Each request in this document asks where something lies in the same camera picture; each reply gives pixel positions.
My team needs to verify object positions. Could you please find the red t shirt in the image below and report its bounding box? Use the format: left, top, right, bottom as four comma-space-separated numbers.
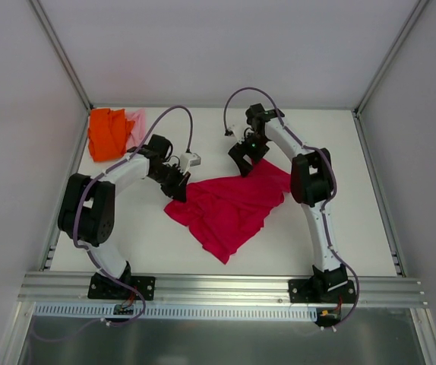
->
164, 160, 291, 265

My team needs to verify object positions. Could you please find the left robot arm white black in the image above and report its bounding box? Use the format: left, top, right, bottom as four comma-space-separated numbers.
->
58, 135, 201, 299

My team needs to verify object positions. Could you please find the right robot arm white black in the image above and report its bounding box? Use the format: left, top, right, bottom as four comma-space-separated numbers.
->
224, 103, 349, 303

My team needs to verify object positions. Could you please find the pink t shirt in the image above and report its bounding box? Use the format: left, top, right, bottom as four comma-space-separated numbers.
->
125, 109, 147, 150

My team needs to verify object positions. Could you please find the orange t shirt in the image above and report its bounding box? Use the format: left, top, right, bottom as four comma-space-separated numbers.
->
87, 108, 128, 163

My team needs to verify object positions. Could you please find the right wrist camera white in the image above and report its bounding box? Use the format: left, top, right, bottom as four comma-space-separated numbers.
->
224, 125, 242, 141

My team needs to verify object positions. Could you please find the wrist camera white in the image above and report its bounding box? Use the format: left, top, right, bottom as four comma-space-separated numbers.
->
224, 125, 242, 141
179, 152, 201, 172

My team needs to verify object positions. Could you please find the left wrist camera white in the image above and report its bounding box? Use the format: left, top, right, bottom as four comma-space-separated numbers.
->
179, 152, 201, 172

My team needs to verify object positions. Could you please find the right aluminium frame post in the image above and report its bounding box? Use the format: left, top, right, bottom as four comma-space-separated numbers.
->
353, 0, 431, 114

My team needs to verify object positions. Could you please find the aluminium frame post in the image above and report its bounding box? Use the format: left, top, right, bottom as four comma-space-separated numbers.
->
353, 0, 431, 114
27, 0, 93, 112

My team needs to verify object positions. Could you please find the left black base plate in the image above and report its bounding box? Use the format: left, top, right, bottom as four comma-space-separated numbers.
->
87, 274, 156, 301

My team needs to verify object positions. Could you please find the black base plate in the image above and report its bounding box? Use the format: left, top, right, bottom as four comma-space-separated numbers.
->
87, 274, 156, 301
288, 278, 356, 304

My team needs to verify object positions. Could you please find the white slotted cable duct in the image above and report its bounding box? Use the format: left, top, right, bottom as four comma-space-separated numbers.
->
33, 302, 318, 322

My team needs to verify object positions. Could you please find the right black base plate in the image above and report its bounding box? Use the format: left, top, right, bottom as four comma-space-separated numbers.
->
288, 278, 356, 304

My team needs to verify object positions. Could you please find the aluminium mounting rail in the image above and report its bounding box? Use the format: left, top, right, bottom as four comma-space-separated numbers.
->
17, 271, 428, 308

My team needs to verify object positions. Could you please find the left aluminium frame post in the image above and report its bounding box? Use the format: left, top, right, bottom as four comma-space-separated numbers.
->
27, 0, 93, 112

